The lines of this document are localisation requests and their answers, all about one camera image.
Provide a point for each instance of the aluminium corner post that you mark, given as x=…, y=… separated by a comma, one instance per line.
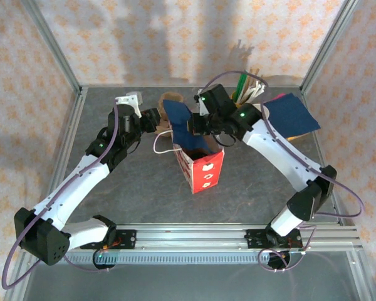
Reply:
x=329, y=40
x=51, y=40

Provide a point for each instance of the white wrapped straw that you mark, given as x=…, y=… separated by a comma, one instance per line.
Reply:
x=257, y=94
x=260, y=90
x=256, y=86

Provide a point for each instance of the aluminium frame leg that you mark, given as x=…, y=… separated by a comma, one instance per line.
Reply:
x=13, y=293
x=362, y=282

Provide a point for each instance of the single navy napkin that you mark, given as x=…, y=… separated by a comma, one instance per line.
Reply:
x=177, y=116

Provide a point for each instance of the wooden stirrer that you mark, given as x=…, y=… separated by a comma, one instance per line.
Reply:
x=252, y=74
x=257, y=75

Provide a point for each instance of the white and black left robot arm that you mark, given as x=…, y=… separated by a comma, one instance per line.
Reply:
x=75, y=185

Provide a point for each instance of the navy napkin stack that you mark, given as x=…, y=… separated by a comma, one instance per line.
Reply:
x=291, y=116

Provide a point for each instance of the tan napkin stack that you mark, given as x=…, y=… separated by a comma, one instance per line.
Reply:
x=297, y=137

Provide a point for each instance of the red and white paper bag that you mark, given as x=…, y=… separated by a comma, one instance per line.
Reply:
x=206, y=175

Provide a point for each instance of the stack of pulp cup carriers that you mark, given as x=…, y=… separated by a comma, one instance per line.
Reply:
x=172, y=95

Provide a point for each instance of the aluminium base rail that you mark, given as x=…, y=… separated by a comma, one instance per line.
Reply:
x=191, y=235

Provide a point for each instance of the aluminium side table rail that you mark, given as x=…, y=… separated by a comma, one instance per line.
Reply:
x=320, y=147
x=69, y=135

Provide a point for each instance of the green straw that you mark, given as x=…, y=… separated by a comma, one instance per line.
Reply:
x=242, y=83

